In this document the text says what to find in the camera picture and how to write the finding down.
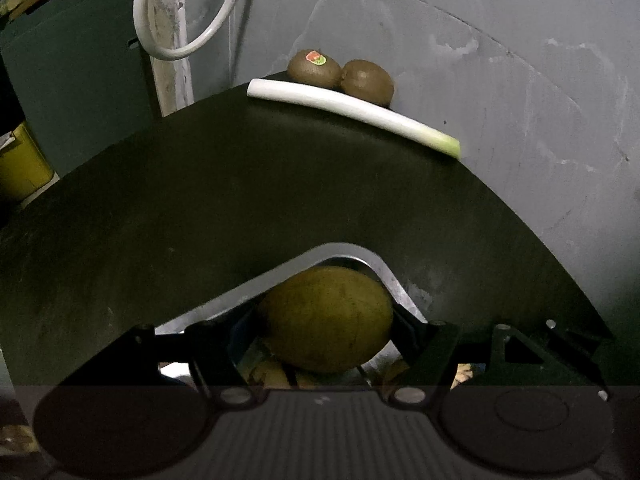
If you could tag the yellow container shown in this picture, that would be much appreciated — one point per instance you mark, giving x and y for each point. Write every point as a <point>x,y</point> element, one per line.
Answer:
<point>20,170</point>

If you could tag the brown kiwi with sticker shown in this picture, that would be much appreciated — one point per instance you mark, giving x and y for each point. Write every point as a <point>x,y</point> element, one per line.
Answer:
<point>312,70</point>

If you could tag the white leek stalk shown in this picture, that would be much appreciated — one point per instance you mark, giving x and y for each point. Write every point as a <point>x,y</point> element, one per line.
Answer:
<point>350,106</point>

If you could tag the grey-green cabinet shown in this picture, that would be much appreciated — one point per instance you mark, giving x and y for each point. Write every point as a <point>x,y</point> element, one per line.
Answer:
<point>80,85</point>

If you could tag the worn white post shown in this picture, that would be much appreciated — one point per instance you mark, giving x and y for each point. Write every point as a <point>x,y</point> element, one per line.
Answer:
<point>170,85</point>

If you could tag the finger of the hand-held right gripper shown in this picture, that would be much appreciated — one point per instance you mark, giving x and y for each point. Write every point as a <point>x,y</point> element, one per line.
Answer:
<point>580,350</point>

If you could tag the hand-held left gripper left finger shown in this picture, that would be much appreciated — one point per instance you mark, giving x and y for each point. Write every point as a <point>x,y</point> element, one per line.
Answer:
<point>210,350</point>

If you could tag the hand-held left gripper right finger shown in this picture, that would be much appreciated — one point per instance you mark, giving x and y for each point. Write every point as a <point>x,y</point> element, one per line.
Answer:
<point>425,345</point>

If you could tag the metal tray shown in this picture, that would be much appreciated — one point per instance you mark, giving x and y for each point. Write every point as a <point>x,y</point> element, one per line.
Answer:
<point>280,272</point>

